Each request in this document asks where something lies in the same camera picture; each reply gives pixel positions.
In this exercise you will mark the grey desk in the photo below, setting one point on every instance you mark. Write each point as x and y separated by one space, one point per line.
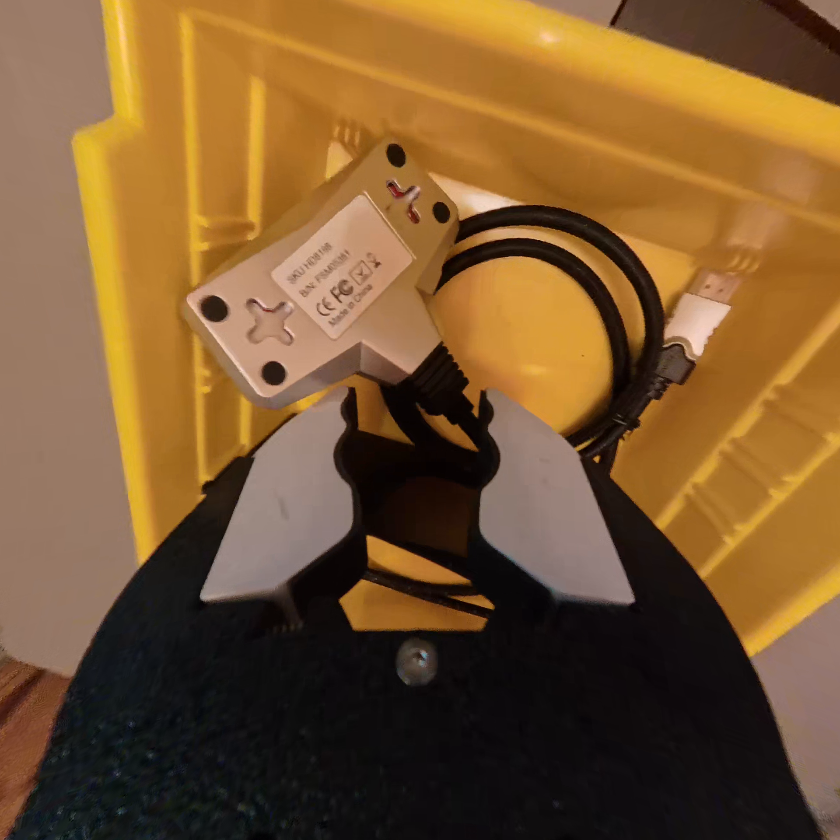
39 328

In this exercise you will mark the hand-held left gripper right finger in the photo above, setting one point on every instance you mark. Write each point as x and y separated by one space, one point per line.
544 512

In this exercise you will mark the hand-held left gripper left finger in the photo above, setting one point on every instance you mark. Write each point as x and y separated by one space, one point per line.
289 512

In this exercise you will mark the video switch box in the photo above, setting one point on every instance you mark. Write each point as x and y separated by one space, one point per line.
341 262

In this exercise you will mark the yellow plastic bin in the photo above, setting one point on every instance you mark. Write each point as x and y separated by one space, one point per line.
525 131

